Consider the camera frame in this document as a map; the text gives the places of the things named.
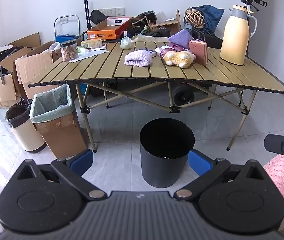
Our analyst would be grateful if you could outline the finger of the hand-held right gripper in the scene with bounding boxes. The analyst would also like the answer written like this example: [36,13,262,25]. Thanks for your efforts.
[264,134,284,173]

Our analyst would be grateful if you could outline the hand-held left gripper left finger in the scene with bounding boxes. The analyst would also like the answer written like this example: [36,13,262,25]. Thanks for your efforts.
[17,149,107,202]

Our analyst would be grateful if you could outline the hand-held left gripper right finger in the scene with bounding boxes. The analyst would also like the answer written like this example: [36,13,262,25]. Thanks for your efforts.
[173,149,267,202]

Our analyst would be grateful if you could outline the black round trash bin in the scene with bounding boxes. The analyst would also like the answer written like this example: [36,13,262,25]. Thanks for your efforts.
[139,118,195,188]

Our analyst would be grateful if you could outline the yellow plush toy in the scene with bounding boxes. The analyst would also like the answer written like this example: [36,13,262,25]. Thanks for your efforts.
[163,51,197,69]

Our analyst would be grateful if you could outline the pink and cream sponge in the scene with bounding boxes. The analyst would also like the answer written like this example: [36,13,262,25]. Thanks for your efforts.
[188,39,209,66]

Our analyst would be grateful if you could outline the pink striped knitted cloth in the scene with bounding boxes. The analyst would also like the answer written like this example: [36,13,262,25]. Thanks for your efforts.
[157,42,190,57]

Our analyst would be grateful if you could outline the purple cloth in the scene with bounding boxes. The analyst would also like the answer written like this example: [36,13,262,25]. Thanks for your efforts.
[168,29,195,43]

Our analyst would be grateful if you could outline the beige round trash can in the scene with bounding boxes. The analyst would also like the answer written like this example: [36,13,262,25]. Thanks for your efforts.
[5,99,46,154]

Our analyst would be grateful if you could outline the tall cardboard bin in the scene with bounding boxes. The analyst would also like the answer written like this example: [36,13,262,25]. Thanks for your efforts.
[33,105,87,158]

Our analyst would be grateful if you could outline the green plastic bin liner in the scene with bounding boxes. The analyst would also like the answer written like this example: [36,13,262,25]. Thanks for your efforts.
[29,84,72,124]

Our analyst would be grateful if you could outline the black folding wagon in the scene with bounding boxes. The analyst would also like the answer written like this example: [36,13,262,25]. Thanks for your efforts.
[168,30,223,106]

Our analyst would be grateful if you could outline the dark grey bag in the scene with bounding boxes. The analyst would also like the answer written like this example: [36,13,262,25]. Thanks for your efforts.
[89,82,119,98]

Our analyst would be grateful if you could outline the black plastic bin liner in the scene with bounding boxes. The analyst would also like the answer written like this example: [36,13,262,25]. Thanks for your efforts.
[5,99,33,128]

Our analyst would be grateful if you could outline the tan slatted folding table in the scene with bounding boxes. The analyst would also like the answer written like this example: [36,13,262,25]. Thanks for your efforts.
[28,36,284,153]

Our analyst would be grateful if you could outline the open cardboard box with clothes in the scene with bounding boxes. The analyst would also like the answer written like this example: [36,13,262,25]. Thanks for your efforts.
[0,32,42,108]

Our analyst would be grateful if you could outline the white paper sheets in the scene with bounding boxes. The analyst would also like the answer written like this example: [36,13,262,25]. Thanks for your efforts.
[68,49,110,63]

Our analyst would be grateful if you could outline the clear jar of cookies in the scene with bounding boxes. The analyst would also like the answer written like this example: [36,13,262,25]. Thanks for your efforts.
[60,39,79,62]

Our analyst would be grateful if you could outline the light purple ribbed towel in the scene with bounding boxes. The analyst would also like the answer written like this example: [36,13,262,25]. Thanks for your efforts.
[124,50,155,67]

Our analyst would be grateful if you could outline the green and white carton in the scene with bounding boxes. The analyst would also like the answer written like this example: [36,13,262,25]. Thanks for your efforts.
[81,39,107,49]

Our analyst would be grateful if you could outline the clear knotted plastic bag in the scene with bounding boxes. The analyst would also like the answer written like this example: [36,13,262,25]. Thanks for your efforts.
[120,31,132,50]

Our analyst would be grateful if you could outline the orange cardboard box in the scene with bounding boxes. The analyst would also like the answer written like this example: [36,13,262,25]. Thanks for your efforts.
[87,17,132,40]

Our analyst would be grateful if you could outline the beige fabric sheet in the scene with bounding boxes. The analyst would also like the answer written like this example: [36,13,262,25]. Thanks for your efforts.
[132,35,170,43]

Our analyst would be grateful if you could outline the black cloth bag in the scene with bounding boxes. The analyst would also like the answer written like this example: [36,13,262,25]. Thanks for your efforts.
[147,29,171,38]

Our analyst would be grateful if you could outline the dark blue bag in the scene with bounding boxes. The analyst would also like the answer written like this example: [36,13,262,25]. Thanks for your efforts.
[189,5,225,34]

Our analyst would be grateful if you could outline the open brown cardboard box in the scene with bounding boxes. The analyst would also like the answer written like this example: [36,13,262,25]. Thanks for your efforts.
[146,9,182,33]

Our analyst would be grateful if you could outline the white tissue box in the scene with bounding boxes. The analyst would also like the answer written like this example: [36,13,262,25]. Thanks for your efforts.
[106,17,131,27]

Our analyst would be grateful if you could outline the woven rattan ball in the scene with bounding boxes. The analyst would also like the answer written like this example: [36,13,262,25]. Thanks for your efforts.
[184,8,205,27]

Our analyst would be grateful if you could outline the yellow thermos jug grey handle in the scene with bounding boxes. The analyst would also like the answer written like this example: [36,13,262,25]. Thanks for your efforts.
[219,4,257,66]

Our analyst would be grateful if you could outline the black trolley handle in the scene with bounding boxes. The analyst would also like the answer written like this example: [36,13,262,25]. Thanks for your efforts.
[79,0,92,30]

